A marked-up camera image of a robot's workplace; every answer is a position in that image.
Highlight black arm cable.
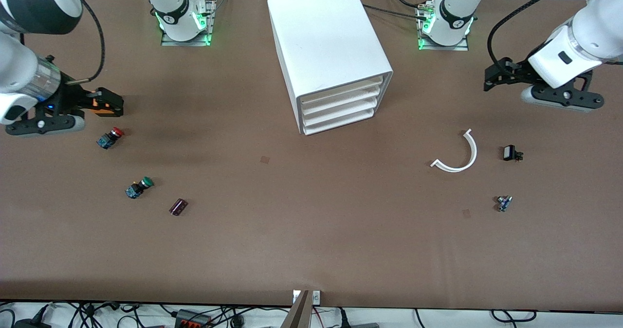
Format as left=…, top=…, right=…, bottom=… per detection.
left=63, top=0, right=107, bottom=84
left=488, top=0, right=585, bottom=68

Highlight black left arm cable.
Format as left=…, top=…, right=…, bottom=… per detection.
left=488, top=0, right=585, bottom=68

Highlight white drawer cabinet shell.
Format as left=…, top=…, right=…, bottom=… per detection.
left=267, top=0, right=394, bottom=136

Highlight brown wooden slat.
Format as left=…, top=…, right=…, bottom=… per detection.
left=281, top=290, right=312, bottom=328

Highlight black power strip red switches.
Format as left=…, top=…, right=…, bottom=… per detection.
left=174, top=309, right=213, bottom=328

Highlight red push button blue base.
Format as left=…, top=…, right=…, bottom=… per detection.
left=96, top=127, right=125, bottom=150

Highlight white curved plastic clip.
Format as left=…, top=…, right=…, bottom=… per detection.
left=430, top=128, right=478, bottom=173

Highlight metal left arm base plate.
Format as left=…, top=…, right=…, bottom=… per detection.
left=418, top=2, right=470, bottom=52

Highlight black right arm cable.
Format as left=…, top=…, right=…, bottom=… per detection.
left=63, top=0, right=107, bottom=84

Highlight white plastic drawer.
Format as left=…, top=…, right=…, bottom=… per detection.
left=299, top=86, right=385, bottom=117
left=303, top=107, right=376, bottom=136
left=301, top=97, right=381, bottom=127
left=297, top=74, right=387, bottom=108

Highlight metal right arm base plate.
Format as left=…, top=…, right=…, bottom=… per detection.
left=161, top=0, right=215, bottom=47

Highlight green push button blue base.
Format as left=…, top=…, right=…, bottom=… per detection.
left=126, top=176, right=154, bottom=200

